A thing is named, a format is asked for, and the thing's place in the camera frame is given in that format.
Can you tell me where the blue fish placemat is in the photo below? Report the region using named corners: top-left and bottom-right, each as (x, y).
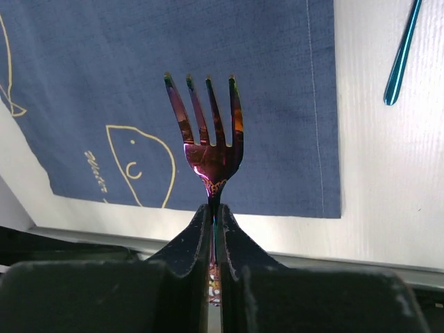
top-left (1, 1), bottom-right (341, 219)

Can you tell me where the blue metallic spoon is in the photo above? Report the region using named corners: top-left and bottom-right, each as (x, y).
top-left (383, 0), bottom-right (422, 106)

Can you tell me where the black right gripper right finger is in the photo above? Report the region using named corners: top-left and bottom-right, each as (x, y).
top-left (219, 205), bottom-right (430, 332)

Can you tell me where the aluminium mounting rail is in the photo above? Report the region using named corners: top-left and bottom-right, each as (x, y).
top-left (1, 227), bottom-right (443, 310)

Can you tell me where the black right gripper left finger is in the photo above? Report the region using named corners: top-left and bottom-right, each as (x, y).
top-left (1, 205), bottom-right (210, 332)

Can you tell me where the iridescent purple fork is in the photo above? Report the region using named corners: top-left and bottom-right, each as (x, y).
top-left (164, 72), bottom-right (244, 307)

